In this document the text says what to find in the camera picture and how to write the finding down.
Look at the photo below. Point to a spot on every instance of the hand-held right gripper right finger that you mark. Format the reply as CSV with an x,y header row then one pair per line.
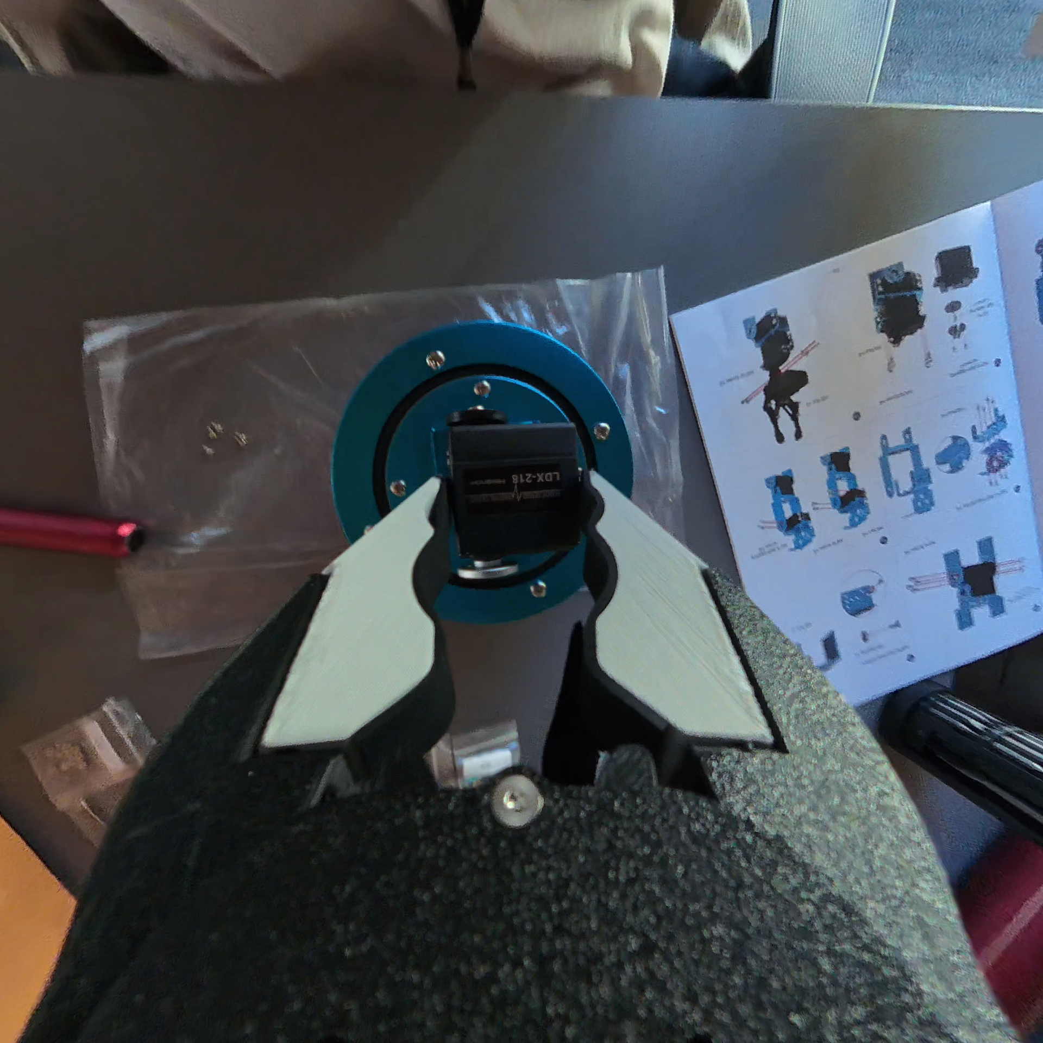
x,y
684,652

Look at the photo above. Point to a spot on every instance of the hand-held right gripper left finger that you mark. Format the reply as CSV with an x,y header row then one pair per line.
x,y
350,652

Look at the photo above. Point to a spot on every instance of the teal round robot base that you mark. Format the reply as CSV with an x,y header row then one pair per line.
x,y
367,424

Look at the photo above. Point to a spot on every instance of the black servo with silver horn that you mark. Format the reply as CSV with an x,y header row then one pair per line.
x,y
513,481

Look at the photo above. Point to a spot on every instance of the small silver screws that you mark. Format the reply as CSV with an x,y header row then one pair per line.
x,y
224,438

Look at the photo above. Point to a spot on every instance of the orange and white cardboard box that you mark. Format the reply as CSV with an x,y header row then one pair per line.
x,y
32,913

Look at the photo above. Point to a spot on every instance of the grey desk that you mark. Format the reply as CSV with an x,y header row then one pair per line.
x,y
244,187

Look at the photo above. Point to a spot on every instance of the white instruction booklet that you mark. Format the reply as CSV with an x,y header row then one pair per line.
x,y
847,505

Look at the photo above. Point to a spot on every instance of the spread of hardware bags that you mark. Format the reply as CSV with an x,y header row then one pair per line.
x,y
81,758

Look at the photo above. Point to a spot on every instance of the black screwdriver bit holder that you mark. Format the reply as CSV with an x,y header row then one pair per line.
x,y
970,750

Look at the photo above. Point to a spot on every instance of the red pen screwdriver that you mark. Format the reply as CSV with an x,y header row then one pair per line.
x,y
65,531

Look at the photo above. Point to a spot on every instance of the red metal tube case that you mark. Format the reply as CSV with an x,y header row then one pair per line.
x,y
1010,921

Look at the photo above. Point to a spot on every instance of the white mesh office chair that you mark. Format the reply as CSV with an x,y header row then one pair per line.
x,y
831,49

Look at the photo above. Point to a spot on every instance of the black chest harness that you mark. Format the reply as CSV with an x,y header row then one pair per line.
x,y
466,41

